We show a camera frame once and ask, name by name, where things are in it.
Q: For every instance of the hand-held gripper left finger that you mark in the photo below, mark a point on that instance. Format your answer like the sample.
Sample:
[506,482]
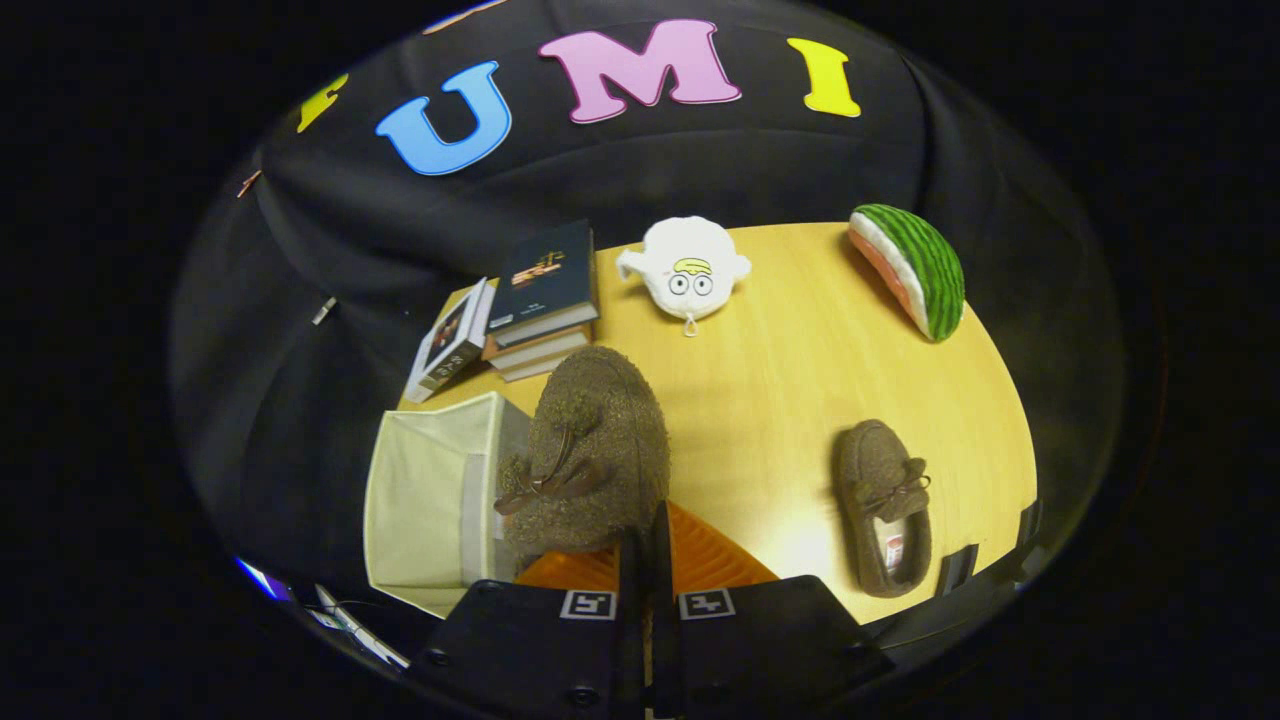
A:
[630,640]

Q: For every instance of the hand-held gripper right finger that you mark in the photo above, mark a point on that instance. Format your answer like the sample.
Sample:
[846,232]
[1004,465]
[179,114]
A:
[663,620]

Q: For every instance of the brown fuzzy shoe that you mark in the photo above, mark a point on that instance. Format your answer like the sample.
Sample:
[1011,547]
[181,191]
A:
[600,440]
[870,470]

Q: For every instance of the grey fabric storage box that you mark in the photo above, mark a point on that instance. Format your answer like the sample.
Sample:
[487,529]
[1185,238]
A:
[420,500]

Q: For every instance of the brown cover book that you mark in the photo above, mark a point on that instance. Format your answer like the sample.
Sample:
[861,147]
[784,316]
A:
[545,364]
[540,345]

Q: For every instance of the white portrait cover book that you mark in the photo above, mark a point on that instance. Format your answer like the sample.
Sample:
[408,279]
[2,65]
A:
[450,340]

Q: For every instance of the dark blue cover book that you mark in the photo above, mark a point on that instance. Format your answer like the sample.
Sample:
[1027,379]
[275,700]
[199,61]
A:
[545,270]

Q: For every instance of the white plush toy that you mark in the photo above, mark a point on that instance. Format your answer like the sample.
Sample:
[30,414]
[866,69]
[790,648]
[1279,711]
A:
[690,250]

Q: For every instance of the watermelon slice plush toy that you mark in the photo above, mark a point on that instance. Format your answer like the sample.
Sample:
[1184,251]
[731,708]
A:
[930,270]

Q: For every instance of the silver cloth clip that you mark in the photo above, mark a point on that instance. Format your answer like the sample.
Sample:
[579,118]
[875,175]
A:
[324,311]

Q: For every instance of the black backdrop cloth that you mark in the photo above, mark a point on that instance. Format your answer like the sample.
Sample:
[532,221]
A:
[800,160]

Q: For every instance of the red cloth clip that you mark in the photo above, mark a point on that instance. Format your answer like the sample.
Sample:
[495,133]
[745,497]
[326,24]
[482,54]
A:
[249,184]

